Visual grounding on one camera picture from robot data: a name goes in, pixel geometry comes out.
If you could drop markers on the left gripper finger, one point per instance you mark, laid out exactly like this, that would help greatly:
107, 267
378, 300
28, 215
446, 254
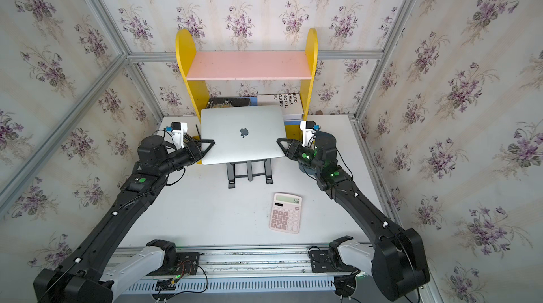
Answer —
205, 144
201, 154

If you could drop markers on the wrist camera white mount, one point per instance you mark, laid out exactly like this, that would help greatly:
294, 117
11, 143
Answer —
178, 131
309, 129

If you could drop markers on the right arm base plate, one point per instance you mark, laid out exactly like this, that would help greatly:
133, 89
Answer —
322, 262

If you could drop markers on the white book black lettering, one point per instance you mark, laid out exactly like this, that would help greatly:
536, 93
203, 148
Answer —
291, 106

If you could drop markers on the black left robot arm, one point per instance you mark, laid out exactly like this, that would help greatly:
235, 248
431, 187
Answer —
79, 278

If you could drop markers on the black book gold emblem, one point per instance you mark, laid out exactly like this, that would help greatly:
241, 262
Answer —
227, 102

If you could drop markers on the aluminium mounting rail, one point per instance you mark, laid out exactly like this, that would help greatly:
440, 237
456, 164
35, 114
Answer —
227, 271

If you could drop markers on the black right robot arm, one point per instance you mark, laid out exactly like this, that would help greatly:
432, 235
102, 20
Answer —
396, 257

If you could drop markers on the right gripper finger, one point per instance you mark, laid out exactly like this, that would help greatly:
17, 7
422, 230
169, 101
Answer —
292, 145
289, 155

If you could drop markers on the silver laptop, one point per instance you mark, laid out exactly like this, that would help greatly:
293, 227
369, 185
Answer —
242, 133

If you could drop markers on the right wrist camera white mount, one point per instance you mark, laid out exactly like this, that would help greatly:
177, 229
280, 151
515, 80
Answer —
309, 129

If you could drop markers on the yellow pink blue shelf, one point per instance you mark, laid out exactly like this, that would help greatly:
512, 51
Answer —
199, 67

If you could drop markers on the pink calculator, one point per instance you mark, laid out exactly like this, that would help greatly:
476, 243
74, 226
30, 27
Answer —
285, 215

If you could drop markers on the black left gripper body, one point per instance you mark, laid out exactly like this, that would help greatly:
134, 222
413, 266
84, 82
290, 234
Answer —
187, 157

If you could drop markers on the black laptop stand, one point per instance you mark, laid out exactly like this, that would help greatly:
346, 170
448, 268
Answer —
250, 173

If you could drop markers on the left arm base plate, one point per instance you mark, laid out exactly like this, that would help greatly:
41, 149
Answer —
185, 263

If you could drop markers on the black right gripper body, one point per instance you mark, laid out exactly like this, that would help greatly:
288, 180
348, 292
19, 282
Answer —
304, 156

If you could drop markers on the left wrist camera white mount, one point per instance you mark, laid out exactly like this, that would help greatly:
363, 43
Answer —
178, 131

